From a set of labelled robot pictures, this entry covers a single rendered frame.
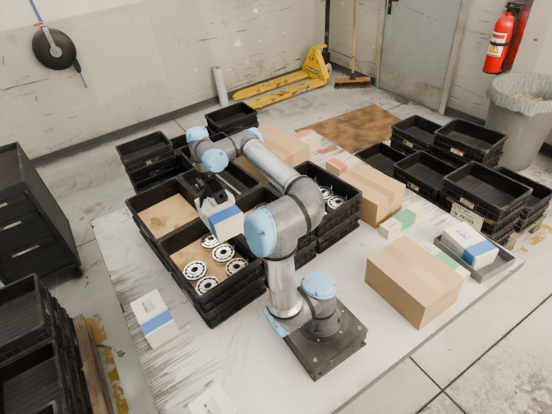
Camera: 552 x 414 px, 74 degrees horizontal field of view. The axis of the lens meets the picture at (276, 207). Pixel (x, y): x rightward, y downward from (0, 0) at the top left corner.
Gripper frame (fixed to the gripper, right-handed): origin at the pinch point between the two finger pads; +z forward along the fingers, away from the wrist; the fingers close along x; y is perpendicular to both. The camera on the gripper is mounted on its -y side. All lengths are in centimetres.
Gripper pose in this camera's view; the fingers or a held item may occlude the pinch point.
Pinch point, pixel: (218, 211)
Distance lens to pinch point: 145.8
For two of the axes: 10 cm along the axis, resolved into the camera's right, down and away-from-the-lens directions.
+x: -8.4, 4.1, -3.6
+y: -5.4, -5.1, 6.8
